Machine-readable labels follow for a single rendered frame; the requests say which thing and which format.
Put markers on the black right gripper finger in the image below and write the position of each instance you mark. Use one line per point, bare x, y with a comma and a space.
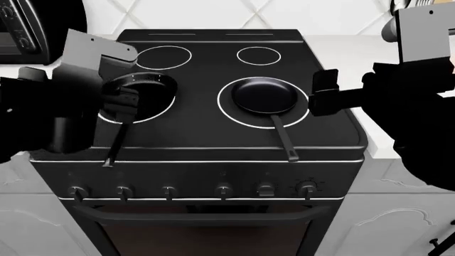
325, 80
325, 102

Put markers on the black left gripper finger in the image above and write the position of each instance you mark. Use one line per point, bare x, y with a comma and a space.
128, 92
117, 105

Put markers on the black frying pan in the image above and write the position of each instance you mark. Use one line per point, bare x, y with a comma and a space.
156, 88
263, 94

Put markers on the black toaster oven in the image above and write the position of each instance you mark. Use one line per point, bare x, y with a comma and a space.
32, 29

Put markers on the black stove timer knob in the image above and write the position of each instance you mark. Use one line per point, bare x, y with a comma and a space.
308, 188

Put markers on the black electric range stove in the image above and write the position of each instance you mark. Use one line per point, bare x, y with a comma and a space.
213, 144

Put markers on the white cabinet door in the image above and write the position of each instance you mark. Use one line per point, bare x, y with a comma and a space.
32, 224
387, 224

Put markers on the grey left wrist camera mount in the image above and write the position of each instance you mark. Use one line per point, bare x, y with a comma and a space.
89, 50

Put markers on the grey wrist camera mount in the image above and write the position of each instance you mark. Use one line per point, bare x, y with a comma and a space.
423, 32
89, 50

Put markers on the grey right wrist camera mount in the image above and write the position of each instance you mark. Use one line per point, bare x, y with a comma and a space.
423, 32

